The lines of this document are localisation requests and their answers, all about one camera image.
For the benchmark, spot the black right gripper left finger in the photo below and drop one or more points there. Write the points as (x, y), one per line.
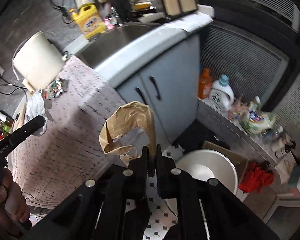
(139, 165)

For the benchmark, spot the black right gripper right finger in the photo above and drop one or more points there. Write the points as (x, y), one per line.
(164, 164)

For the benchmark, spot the white plastic basin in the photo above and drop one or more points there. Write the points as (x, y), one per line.
(205, 164)

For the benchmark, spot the white printed paper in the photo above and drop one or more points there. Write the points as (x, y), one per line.
(38, 105)

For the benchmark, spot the patterned pink counter mat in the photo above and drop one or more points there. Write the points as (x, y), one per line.
(50, 167)

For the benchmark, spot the grey cabinet with handles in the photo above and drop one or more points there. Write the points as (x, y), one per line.
(168, 84)

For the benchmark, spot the yellow detergent jug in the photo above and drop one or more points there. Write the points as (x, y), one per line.
(89, 20)

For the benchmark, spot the orange spray bottle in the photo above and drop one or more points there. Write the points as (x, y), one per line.
(205, 83)

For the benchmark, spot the white laundry detergent bottle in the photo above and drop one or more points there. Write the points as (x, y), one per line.
(221, 94)

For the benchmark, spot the green patterned refill pouch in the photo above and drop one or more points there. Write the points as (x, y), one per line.
(254, 121)

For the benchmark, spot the brown paper bag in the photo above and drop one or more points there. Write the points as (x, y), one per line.
(127, 118)

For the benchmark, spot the colourful foil snack wrapper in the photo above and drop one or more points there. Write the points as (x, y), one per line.
(56, 89)

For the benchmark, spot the red cloth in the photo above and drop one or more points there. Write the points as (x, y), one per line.
(256, 176)

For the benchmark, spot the person's left hand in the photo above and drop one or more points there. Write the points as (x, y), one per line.
(13, 207)

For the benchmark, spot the stainless steel sink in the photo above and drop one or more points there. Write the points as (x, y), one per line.
(111, 42)

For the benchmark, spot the cream air fryer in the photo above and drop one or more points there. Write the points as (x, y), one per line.
(38, 62)

